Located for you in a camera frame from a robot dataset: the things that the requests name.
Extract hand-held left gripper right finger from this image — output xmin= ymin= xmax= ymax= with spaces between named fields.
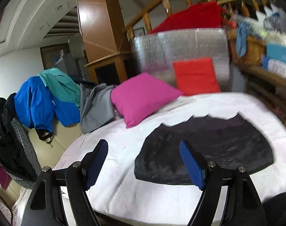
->
xmin=179 ymin=140 xmax=268 ymax=226

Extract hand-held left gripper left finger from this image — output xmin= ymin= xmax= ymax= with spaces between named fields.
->
xmin=21 ymin=139 xmax=109 ymax=226

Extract black quilted jacket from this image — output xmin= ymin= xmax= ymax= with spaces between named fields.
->
xmin=134 ymin=113 xmax=275 ymax=186

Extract white bed sheet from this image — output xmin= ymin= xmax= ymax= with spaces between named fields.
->
xmin=12 ymin=92 xmax=286 ymax=226

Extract grey garment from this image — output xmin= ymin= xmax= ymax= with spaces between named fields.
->
xmin=79 ymin=83 xmax=117 ymax=134

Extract grey woven chair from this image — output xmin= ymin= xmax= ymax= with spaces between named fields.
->
xmin=10 ymin=119 xmax=43 ymax=190

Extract pink pillow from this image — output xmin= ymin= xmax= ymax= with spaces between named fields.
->
xmin=110 ymin=73 xmax=184 ymax=129

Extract teal garment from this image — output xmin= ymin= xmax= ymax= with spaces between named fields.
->
xmin=38 ymin=68 xmax=82 ymax=109

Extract red pillow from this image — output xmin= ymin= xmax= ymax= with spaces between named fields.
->
xmin=173 ymin=58 xmax=222 ymax=96

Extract blue jacket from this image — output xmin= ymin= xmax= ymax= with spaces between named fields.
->
xmin=15 ymin=76 xmax=81 ymax=129

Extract wooden cabinet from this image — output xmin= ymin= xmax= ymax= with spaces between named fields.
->
xmin=84 ymin=52 xmax=134 ymax=85

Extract glossy black jacket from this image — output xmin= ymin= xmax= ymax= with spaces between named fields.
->
xmin=0 ymin=93 xmax=38 ymax=182

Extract grey appliance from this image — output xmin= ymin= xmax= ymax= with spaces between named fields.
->
xmin=55 ymin=52 xmax=82 ymax=78

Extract magenta cloth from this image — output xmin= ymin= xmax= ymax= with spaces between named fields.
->
xmin=0 ymin=165 xmax=12 ymax=190

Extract wooden table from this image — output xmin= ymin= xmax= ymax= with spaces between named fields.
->
xmin=235 ymin=62 xmax=286 ymax=125

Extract brown lattice screen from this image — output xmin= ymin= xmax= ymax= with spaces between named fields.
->
xmin=40 ymin=44 xmax=71 ymax=77

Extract silver foil insulation board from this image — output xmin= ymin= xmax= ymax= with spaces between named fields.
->
xmin=131 ymin=27 xmax=231 ymax=92

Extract wicker basket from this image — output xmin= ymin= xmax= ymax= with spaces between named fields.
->
xmin=230 ymin=34 xmax=267 ymax=66

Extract tissue pack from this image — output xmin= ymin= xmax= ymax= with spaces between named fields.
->
xmin=262 ymin=56 xmax=286 ymax=78

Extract blue cloth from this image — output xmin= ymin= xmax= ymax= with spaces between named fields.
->
xmin=236 ymin=22 xmax=249 ymax=54

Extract blue cardboard box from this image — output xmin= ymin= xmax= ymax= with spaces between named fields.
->
xmin=265 ymin=43 xmax=286 ymax=63

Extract red cloth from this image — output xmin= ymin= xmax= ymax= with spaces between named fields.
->
xmin=149 ymin=1 xmax=226 ymax=34

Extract wooden column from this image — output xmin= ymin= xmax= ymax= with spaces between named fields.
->
xmin=76 ymin=0 xmax=132 ymax=63

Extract wooden stair railing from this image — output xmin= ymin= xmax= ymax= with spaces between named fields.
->
xmin=123 ymin=0 xmax=275 ymax=40

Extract clear plastic bag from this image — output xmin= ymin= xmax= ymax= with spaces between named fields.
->
xmin=263 ymin=12 xmax=282 ymax=31

